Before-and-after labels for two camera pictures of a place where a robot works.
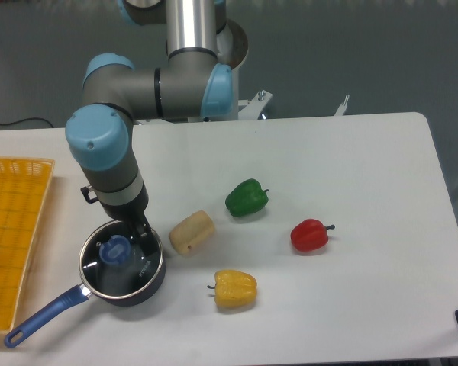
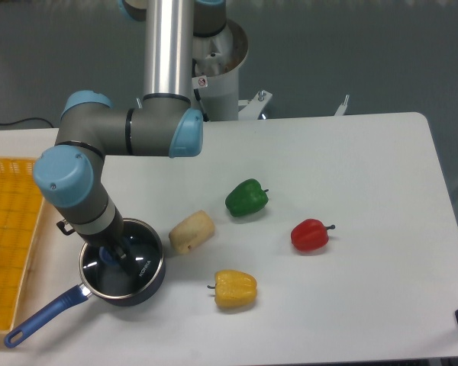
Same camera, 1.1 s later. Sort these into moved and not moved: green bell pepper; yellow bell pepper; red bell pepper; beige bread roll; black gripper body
Moved: black gripper body
Not moved: yellow bell pepper; green bell pepper; red bell pepper; beige bread roll
